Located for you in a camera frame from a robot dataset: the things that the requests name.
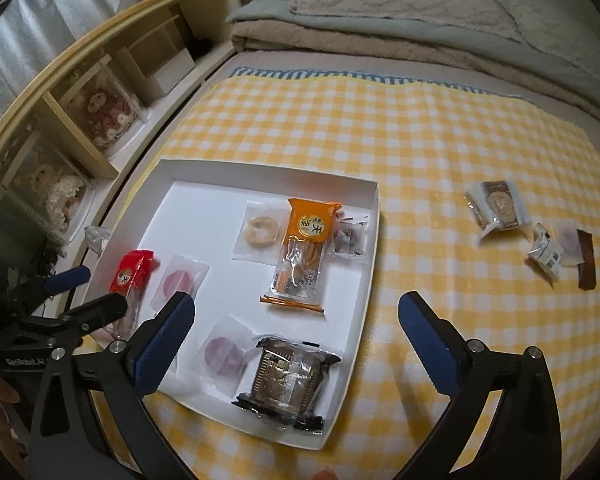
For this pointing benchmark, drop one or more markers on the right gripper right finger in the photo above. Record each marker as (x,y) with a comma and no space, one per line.
(435,341)

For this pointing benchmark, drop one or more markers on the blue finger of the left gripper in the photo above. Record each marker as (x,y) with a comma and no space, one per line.
(65,281)

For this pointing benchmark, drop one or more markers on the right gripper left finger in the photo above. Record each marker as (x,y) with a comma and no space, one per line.
(156,342)

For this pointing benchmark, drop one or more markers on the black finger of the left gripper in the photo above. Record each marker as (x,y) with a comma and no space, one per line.
(97,313)

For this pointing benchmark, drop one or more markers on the red snack packet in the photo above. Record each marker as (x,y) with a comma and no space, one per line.
(130,281)

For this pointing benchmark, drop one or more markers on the purple pastry clear packet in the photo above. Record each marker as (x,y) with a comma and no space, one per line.
(182,274)

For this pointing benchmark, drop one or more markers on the green leaf clear snack packet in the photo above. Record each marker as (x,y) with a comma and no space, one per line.
(546,253)

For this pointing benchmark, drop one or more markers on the orange twisted cracker packet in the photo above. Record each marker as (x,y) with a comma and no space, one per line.
(296,278)

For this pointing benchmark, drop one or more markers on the dark brown snack packet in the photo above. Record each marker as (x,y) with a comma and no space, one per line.
(586,268)

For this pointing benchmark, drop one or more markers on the left hand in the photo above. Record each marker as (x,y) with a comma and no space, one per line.
(7,444)

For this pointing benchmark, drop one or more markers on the white plush storage box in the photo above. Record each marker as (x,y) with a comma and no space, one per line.
(45,185)

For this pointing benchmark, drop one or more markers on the dark wrapped cake packet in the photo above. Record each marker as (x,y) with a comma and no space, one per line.
(289,381)

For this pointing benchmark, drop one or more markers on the yellow checkered cloth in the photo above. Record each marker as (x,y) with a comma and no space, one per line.
(423,144)

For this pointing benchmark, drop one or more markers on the white cardboard tray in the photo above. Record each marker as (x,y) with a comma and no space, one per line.
(194,208)

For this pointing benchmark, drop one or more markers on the small clear dark-candy packet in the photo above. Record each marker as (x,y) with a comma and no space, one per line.
(348,238)

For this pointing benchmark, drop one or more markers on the roll cake clear packet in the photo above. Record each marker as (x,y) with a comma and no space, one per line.
(497,207)

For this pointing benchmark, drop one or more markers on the red patterned storage box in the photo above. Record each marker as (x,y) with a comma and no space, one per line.
(101,107)

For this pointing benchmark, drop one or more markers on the beige folded blanket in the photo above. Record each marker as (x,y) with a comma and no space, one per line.
(280,35)

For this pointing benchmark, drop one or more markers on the blue grey folded duvet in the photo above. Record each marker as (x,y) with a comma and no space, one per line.
(520,54)

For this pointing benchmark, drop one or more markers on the right grey pillow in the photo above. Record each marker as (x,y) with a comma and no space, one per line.
(568,29)

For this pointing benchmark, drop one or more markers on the ring cookie clear packet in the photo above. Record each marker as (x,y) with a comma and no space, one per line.
(261,233)

